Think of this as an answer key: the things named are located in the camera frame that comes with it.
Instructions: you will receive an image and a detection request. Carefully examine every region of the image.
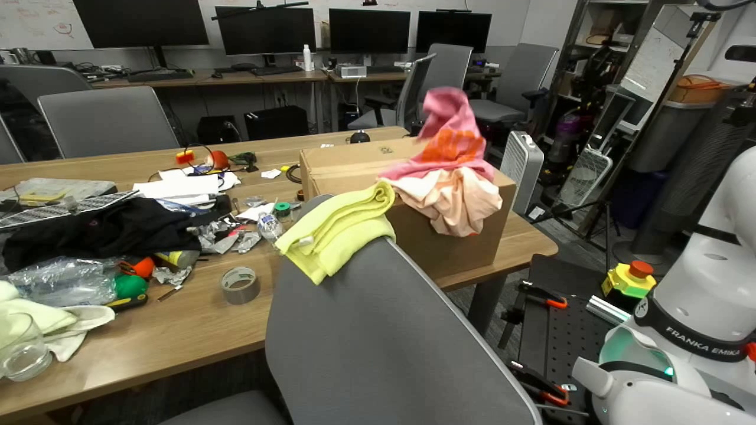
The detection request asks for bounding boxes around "yellow-green towel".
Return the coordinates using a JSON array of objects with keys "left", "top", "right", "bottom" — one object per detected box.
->
[{"left": 277, "top": 181, "right": 395, "bottom": 286}]

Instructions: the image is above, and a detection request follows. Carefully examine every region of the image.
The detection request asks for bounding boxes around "pink shirt orange print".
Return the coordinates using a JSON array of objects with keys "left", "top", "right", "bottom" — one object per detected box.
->
[{"left": 383, "top": 86, "right": 493, "bottom": 181}]

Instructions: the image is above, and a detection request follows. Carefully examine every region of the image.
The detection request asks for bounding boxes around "peach cloth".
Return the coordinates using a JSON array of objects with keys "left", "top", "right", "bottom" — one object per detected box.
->
[{"left": 388, "top": 167, "right": 503, "bottom": 239}]

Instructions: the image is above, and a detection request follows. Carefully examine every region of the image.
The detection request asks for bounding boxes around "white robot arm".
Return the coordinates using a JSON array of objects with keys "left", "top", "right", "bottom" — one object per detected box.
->
[{"left": 571, "top": 149, "right": 756, "bottom": 425}]

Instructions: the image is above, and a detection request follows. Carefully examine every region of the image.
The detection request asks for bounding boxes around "cardboard box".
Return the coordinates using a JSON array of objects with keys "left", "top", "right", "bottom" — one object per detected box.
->
[{"left": 299, "top": 139, "right": 514, "bottom": 276}]

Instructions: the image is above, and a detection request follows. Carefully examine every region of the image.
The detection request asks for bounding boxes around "grey office chair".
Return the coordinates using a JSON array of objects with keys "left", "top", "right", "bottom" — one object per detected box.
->
[{"left": 161, "top": 239, "right": 542, "bottom": 425}]

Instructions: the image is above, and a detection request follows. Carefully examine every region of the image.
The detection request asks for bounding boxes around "grey chair behind table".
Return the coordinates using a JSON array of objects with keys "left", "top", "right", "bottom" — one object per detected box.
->
[{"left": 38, "top": 88, "right": 180, "bottom": 158}]

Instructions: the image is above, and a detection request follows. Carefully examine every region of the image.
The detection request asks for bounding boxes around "roll of grey tape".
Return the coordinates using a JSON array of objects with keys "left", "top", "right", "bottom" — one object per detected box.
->
[{"left": 220, "top": 266, "right": 260, "bottom": 304}]

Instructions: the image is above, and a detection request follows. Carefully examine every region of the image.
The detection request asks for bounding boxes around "right black monitor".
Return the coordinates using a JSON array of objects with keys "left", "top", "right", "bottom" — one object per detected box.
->
[{"left": 328, "top": 9, "right": 410, "bottom": 55}]

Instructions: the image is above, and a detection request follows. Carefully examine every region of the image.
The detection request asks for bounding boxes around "black monitor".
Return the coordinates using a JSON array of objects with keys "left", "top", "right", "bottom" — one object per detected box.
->
[
  {"left": 216, "top": 8, "right": 315, "bottom": 55},
  {"left": 328, "top": 9, "right": 410, "bottom": 55},
  {"left": 74, "top": 0, "right": 208, "bottom": 47}
]

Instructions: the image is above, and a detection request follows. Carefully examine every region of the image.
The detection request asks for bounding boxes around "white paper stack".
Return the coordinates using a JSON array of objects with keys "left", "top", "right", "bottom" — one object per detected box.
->
[{"left": 133, "top": 171, "right": 240, "bottom": 204}]

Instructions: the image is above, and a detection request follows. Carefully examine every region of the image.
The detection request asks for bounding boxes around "white space heater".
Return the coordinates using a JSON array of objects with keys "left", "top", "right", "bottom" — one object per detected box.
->
[{"left": 561, "top": 146, "right": 611, "bottom": 209}]

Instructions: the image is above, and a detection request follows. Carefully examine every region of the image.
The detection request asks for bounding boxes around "middle black monitor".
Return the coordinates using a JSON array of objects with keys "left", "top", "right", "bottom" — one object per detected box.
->
[{"left": 216, "top": 8, "right": 315, "bottom": 55}]

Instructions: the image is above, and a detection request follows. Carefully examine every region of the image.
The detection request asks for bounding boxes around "black clothing pile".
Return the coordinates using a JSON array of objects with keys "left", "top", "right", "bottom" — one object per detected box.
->
[{"left": 3, "top": 198, "right": 229, "bottom": 272}]

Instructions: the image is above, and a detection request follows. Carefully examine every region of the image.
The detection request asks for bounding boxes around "green orange toy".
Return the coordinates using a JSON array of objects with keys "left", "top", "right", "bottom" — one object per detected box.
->
[{"left": 110, "top": 257, "right": 157, "bottom": 310}]

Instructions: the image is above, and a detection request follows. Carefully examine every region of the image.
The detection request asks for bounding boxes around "red emergency stop button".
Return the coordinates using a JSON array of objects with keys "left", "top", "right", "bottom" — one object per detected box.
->
[{"left": 603, "top": 260, "right": 657, "bottom": 297}]

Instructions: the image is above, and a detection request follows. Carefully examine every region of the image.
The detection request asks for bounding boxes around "clear plastic bag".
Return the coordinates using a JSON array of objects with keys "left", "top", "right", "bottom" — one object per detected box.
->
[{"left": 7, "top": 257, "right": 118, "bottom": 307}]

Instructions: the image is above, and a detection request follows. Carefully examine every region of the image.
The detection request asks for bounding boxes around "left black monitor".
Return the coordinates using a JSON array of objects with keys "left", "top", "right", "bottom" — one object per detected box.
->
[{"left": 74, "top": 0, "right": 208, "bottom": 47}]

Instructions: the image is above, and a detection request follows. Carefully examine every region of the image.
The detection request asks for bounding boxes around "cream cloth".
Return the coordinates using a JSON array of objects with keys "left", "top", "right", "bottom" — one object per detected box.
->
[{"left": 0, "top": 281, "right": 116, "bottom": 362}]

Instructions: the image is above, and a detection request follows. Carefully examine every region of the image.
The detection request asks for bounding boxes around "clear glass cup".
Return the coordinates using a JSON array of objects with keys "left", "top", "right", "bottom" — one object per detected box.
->
[{"left": 0, "top": 312, "right": 51, "bottom": 383}]

